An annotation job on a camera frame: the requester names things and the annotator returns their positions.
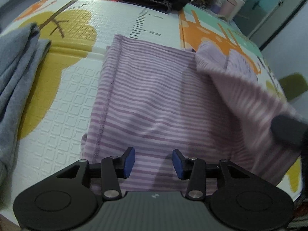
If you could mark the green chair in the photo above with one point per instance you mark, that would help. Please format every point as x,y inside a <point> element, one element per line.
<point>293,85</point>

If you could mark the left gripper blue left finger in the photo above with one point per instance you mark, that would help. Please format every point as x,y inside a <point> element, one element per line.
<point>123,165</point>

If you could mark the colourful cartoon play mat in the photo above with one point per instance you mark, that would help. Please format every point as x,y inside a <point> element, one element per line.
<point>58,110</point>

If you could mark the purple striped t-shirt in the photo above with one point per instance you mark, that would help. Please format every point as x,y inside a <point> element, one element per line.
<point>206,104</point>

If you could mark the grey folded sweatshirt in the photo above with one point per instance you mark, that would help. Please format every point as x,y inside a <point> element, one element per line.
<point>21,53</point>

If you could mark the pink thermos bottle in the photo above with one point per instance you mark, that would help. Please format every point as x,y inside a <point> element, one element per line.
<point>227,8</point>

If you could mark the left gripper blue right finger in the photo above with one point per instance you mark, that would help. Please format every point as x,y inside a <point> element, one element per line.
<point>183,166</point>

